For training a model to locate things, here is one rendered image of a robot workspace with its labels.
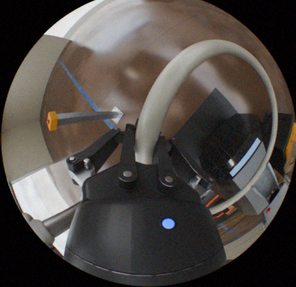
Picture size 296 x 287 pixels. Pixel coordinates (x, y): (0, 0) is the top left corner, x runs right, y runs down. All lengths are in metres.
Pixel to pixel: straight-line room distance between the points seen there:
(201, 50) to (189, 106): 1.25
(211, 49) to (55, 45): 5.67
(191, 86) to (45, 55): 5.68
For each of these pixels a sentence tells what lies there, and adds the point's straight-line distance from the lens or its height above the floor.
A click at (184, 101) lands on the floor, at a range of 1.38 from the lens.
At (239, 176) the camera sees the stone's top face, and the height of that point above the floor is 0.83.
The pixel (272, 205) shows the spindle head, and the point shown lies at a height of 1.16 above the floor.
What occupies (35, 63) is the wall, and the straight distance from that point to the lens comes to 5.78.
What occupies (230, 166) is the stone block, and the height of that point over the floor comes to 0.77.
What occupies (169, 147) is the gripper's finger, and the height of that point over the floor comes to 1.22.
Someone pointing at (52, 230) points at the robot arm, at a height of 1.46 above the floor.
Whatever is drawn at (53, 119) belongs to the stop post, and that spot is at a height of 1.05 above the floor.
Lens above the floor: 1.36
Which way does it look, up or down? 69 degrees down
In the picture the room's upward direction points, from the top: 124 degrees counter-clockwise
